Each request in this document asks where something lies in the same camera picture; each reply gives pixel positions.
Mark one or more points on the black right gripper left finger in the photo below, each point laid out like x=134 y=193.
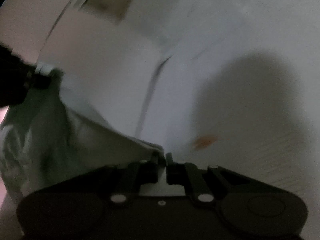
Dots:
x=79 y=208

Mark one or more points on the light blue garment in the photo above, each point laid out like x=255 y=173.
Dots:
x=89 y=118

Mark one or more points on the white carrot print bedsheet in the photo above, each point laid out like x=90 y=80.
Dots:
x=227 y=82

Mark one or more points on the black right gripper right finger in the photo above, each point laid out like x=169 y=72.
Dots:
x=222 y=204

